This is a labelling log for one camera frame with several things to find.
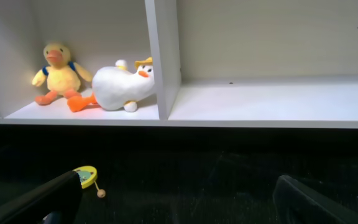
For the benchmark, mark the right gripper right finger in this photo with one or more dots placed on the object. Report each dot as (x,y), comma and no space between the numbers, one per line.
(306,205)

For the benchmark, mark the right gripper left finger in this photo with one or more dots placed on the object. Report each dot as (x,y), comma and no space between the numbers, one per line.
(42,199)

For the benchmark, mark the yellow rattle drum toy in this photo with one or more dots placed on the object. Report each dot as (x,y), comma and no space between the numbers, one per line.
(89,175)

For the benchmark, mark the yellow plush duck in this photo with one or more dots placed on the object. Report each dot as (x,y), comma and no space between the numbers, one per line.
(62,77)

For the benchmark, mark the white plush duck with hat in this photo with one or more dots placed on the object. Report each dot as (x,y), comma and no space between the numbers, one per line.
(117,87)

